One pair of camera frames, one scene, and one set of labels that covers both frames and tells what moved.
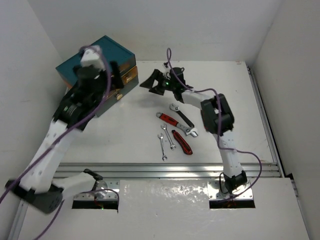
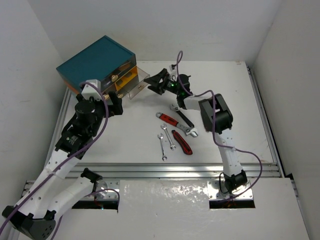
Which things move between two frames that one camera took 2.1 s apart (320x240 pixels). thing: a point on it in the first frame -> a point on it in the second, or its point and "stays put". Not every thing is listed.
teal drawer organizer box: x=115 y=52 stays put
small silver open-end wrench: x=164 y=157 stays put
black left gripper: x=103 y=77 -> x=115 y=103
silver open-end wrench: x=173 y=146 stays put
